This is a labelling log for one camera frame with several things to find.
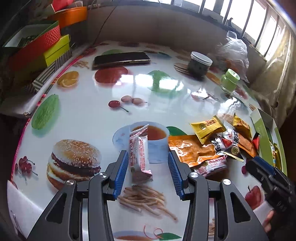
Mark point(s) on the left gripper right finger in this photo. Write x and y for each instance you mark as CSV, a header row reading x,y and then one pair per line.
x,y
234,218

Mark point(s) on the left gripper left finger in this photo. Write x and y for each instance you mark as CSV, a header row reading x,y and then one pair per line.
x,y
62,218

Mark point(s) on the orange konjac snack pouch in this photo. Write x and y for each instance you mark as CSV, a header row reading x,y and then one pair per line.
x,y
191,151

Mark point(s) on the pink white snack packet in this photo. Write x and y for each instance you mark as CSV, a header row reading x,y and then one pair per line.
x,y
139,155

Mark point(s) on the right hand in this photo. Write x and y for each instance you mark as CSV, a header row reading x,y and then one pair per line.
x,y
266,224

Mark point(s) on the green white cardboard box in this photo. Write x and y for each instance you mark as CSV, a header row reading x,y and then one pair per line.
x,y
269,134

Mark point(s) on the red black candy packet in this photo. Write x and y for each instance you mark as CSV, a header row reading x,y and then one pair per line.
x,y
226,145

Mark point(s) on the yellow peanut candy packet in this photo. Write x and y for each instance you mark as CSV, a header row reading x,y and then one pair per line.
x,y
205,129

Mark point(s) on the beige floral curtain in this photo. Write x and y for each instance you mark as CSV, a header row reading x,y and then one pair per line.
x,y
274,88

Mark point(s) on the green glass jar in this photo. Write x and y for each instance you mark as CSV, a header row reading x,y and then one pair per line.
x,y
229,81

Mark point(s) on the striped black white box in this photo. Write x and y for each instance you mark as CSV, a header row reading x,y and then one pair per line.
x,y
44,76

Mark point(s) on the clear plastic bag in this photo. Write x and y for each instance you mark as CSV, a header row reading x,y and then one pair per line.
x,y
234,52

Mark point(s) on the dark jar white lid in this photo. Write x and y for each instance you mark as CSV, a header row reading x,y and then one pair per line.
x,y
199,64

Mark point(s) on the black smartphone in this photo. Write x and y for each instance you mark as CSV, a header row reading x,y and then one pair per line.
x,y
120,59

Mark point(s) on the yellow green box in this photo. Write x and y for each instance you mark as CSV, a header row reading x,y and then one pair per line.
x,y
52,54

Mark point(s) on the red snack bag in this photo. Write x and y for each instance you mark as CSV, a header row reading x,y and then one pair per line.
x,y
60,4

